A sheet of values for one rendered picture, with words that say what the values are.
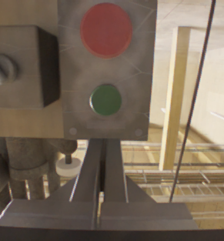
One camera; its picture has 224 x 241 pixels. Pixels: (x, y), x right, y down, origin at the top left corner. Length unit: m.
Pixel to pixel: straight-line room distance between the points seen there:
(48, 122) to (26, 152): 0.09
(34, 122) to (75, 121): 0.11
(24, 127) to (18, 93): 0.10
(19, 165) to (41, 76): 0.20
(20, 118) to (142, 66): 0.20
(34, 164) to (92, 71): 0.23
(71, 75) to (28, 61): 0.05
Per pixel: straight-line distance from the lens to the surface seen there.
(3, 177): 0.40
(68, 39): 0.18
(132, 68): 0.17
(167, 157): 8.15
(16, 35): 0.21
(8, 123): 0.30
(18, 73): 0.21
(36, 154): 0.35
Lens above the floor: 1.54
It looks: 17 degrees up
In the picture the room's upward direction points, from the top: 179 degrees counter-clockwise
